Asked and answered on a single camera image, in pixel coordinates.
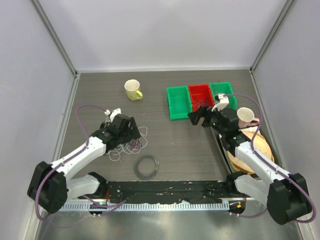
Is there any bird pattern plate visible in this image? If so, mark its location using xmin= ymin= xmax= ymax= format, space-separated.
xmin=226 ymin=133 xmax=275 ymax=175

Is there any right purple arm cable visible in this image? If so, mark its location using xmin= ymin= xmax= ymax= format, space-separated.
xmin=224 ymin=93 xmax=317 ymax=223

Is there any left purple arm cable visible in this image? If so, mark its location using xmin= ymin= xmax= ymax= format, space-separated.
xmin=34 ymin=104 xmax=111 ymax=221

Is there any pink ceramic mug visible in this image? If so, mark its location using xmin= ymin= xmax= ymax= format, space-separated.
xmin=236 ymin=107 xmax=260 ymax=129

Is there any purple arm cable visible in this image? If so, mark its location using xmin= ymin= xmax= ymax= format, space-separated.
xmin=34 ymin=104 xmax=111 ymax=221
xmin=224 ymin=93 xmax=317 ymax=223

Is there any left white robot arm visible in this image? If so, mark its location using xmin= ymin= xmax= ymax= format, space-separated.
xmin=27 ymin=113 xmax=141 ymax=214

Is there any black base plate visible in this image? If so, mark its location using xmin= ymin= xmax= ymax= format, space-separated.
xmin=86 ymin=180 xmax=245 ymax=205

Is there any red plastic bin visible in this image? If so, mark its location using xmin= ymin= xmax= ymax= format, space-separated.
xmin=188 ymin=84 xmax=215 ymax=112

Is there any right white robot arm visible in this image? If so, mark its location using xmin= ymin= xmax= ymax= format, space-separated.
xmin=188 ymin=106 xmax=317 ymax=225

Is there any white cable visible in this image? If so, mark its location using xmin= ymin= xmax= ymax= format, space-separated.
xmin=107 ymin=126 xmax=149 ymax=163

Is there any left green plastic bin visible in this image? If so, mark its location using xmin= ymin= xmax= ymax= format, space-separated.
xmin=166 ymin=85 xmax=192 ymax=120

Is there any grey coiled cable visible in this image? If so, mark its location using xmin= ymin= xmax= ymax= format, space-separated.
xmin=133 ymin=154 xmax=160 ymax=180

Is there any dark grey tray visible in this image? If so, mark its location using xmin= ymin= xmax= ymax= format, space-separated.
xmin=211 ymin=129 xmax=281 ymax=173

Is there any white slotted cable duct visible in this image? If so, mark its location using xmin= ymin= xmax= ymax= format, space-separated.
xmin=59 ymin=200 xmax=230 ymax=212

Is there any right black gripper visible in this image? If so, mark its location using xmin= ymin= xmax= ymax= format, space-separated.
xmin=188 ymin=104 xmax=227 ymax=136

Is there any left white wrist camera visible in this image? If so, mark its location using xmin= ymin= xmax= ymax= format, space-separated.
xmin=104 ymin=108 xmax=122 ymax=123

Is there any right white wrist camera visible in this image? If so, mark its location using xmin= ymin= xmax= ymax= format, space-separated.
xmin=211 ymin=93 xmax=229 ymax=112

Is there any right green plastic bin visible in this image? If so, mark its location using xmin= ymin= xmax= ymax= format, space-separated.
xmin=209 ymin=82 xmax=238 ymax=110

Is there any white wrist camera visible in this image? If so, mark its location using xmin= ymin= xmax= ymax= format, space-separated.
xmin=211 ymin=93 xmax=229 ymax=112
xmin=104 ymin=108 xmax=122 ymax=123

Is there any green plastic bin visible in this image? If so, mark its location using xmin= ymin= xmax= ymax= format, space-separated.
xmin=209 ymin=82 xmax=238 ymax=110
xmin=166 ymin=85 xmax=192 ymax=120

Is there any yellow ceramic mug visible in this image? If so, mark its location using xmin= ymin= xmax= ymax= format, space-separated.
xmin=124 ymin=79 xmax=143 ymax=101

